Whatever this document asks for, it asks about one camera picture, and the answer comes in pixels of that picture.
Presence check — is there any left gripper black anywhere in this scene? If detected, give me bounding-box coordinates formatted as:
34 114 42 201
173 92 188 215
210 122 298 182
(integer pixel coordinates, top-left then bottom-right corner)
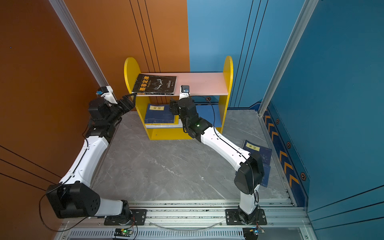
106 93 135 128

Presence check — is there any black book orange title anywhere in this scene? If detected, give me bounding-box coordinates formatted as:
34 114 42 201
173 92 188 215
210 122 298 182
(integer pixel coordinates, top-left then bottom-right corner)
132 74 177 95

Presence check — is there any navy book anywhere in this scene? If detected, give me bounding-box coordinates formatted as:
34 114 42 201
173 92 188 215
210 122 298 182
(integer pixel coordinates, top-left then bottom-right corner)
243 140 272 166
145 104 176 125
261 164 271 188

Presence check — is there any white La Dame book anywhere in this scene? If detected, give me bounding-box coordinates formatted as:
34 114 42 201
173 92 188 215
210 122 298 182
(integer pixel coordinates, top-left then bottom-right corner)
145 121 183 129

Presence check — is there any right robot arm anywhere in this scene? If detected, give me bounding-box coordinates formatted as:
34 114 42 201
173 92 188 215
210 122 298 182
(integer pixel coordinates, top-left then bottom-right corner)
170 98 265 225

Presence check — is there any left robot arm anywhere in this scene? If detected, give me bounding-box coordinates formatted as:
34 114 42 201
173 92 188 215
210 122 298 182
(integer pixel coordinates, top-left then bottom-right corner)
45 94 136 221

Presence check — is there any yellow pink blue bookshelf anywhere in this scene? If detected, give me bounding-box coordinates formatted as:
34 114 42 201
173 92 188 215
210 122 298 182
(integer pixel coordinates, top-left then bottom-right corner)
124 56 234 140

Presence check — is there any left green circuit board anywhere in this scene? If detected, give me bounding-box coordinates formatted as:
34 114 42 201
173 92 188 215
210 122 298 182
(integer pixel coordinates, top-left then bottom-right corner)
114 228 135 239

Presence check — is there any green circuit board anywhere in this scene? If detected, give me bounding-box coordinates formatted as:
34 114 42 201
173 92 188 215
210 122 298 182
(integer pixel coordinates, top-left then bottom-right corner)
114 228 135 239
243 228 265 240

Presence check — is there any right green circuit board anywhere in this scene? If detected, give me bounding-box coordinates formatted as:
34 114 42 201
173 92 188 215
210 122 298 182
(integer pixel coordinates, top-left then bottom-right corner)
243 228 265 240

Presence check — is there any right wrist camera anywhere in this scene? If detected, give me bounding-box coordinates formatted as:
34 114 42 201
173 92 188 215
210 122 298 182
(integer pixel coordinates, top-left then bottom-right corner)
179 85 190 100

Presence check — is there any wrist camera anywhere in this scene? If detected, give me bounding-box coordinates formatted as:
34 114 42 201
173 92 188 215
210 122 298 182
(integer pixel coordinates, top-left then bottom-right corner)
179 85 190 100
96 86 117 104

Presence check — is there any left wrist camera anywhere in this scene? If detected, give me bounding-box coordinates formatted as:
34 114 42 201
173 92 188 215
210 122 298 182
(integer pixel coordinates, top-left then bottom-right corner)
96 86 117 104

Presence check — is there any left aluminium corner post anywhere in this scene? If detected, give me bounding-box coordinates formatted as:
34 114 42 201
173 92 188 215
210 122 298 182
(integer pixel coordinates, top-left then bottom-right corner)
50 1 109 87

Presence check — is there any aluminium corner post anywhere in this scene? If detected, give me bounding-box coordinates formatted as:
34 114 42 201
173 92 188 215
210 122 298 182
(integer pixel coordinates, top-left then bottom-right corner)
50 1 109 87
258 0 319 117

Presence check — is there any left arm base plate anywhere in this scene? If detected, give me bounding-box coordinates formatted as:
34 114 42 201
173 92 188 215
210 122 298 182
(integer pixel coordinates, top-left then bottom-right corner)
104 209 148 226

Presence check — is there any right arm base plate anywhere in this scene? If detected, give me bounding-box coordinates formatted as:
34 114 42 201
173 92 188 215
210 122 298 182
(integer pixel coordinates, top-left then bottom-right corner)
225 208 268 226

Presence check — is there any aluminium frame rail front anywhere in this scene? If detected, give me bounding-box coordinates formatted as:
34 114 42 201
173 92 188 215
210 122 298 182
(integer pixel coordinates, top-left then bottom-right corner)
56 198 316 240

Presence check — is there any right aluminium corner post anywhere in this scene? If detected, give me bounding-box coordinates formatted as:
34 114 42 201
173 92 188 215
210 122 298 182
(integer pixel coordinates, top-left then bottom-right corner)
258 0 319 117

